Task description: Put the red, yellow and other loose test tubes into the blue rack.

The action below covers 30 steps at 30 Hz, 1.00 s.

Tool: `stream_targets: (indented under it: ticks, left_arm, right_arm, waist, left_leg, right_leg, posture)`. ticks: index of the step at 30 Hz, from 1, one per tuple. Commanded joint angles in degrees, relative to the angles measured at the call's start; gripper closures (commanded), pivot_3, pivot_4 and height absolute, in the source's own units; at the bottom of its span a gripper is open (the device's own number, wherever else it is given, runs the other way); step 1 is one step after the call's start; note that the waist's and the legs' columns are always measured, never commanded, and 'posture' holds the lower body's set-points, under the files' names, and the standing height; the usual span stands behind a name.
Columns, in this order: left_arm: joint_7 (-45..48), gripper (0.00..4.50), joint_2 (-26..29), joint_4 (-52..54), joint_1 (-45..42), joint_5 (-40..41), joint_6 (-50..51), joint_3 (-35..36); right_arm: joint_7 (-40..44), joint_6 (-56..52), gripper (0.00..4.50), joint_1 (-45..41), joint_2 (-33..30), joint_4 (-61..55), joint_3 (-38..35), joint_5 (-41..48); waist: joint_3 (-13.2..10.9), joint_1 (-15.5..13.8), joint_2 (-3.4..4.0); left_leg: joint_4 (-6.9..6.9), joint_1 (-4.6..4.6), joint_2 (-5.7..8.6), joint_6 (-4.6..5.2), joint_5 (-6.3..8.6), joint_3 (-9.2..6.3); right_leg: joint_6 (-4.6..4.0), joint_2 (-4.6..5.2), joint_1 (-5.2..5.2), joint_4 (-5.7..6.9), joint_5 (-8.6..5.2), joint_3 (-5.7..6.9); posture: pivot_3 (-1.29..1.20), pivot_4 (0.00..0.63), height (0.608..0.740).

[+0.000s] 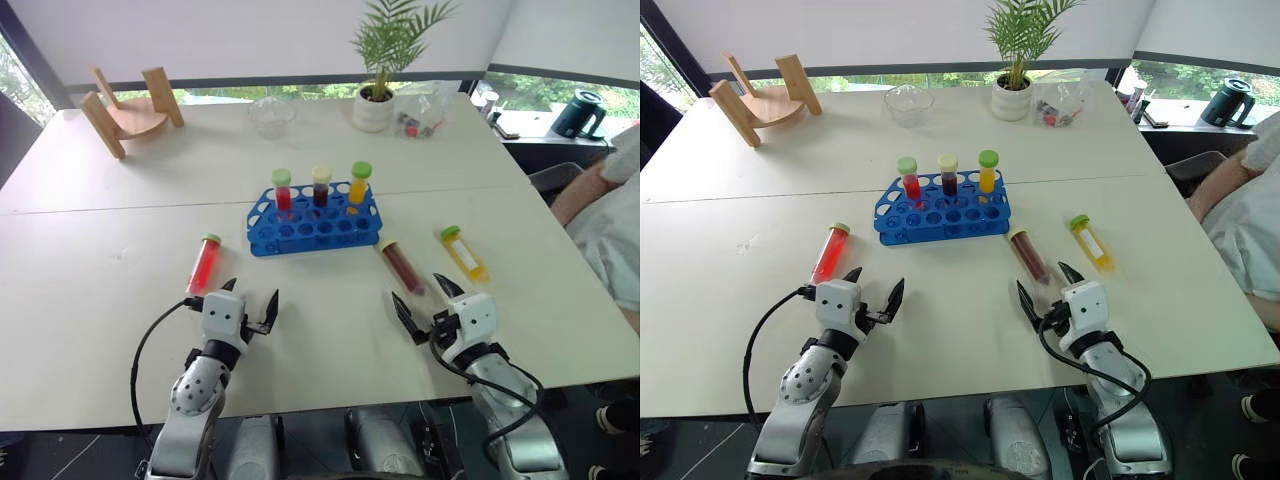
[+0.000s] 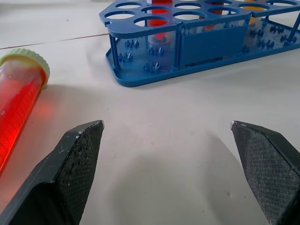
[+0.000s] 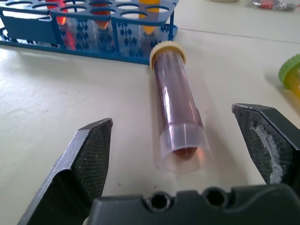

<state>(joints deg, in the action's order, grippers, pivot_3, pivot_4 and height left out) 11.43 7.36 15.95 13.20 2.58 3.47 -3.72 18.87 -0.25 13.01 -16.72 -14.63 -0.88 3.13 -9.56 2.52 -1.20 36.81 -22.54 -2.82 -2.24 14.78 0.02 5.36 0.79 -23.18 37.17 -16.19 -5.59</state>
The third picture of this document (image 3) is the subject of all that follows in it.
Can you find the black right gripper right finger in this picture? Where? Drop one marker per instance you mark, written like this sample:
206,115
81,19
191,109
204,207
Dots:
264,145

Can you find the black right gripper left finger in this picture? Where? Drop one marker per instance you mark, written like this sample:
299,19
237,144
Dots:
77,168

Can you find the yellow tube with green cap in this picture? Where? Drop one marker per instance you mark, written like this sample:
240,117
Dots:
291,73

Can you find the purple tube with cream cap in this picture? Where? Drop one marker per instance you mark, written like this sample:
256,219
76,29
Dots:
178,110

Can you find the blue tube rack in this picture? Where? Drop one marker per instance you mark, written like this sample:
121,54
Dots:
89,35

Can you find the red tube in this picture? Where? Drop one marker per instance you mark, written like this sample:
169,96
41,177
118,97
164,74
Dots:
64,23

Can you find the red-orange tube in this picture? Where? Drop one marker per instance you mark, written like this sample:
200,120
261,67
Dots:
102,21

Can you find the orange tube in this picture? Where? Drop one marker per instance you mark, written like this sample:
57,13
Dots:
149,16

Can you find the clear bag with red items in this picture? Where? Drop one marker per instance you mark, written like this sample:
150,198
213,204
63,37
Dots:
269,5

